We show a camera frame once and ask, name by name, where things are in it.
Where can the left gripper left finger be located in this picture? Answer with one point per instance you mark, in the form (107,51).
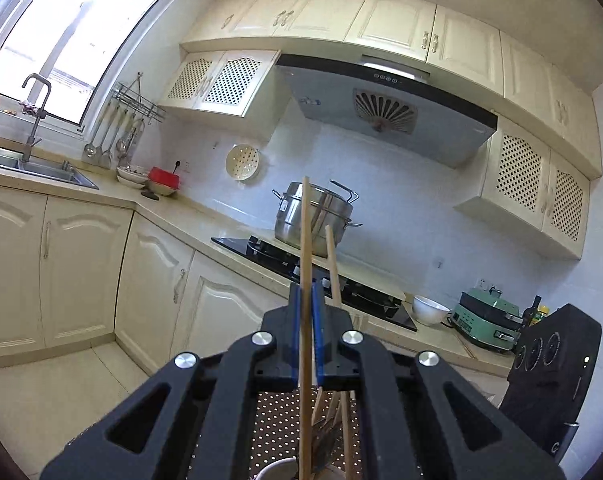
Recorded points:
(194,418)

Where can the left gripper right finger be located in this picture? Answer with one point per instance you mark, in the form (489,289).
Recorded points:
(421,418)

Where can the kitchen faucet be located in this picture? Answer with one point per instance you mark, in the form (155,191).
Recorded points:
(37,112)

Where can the brown polka dot tablecloth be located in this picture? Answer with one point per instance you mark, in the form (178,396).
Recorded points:
(275,437)

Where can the pink utensil cup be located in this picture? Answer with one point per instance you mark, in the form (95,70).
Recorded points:
(287,468)

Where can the white bowl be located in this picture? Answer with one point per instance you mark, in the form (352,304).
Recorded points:
(428,312)

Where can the green electric cooker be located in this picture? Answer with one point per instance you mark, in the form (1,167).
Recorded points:
(487,320)

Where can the dark oil bottle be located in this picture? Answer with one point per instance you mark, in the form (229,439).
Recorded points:
(530,312)

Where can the lower cream cabinets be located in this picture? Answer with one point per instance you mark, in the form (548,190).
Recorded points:
(74,271)

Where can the cream cabinets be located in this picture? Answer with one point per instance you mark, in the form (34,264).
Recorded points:
(415,75)
(74,271)

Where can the stainless steel steamer pot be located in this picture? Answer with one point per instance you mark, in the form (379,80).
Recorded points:
(327,208)

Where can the red container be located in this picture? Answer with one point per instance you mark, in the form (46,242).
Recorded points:
(163,182)

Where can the round white strainer plate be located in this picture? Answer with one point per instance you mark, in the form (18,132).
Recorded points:
(242,162)

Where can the upper cream cabinets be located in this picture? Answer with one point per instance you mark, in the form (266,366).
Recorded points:
(415,75)

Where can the range hood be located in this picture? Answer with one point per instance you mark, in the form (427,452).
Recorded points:
(389,107)

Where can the hanging utensil rack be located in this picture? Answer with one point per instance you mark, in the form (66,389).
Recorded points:
(120,125)

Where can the steel sink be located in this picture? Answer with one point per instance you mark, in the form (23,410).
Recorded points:
(39,167)

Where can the window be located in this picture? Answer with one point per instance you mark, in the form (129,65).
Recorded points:
(59,50)

